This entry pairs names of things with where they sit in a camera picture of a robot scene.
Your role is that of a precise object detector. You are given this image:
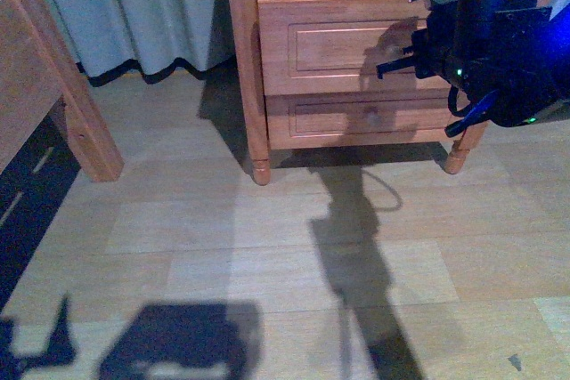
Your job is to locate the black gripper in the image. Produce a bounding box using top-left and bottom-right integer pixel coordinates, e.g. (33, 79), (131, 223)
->
(376, 0), (459, 80)

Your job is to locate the wooden nightstand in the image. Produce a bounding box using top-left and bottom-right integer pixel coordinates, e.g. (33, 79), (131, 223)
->
(224, 0), (570, 186)

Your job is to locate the blue cable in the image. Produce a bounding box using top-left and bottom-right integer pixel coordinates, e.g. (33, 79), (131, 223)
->
(444, 88), (501, 138)

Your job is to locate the lower drawer wooden knob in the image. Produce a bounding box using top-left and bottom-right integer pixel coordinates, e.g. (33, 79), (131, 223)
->
(365, 111), (382, 127)

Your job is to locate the grey curtain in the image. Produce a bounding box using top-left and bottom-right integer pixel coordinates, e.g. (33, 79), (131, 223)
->
(53, 0), (235, 85)

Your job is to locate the wooden bed frame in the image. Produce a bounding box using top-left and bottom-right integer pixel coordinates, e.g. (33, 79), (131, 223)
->
(1, 0), (124, 182)

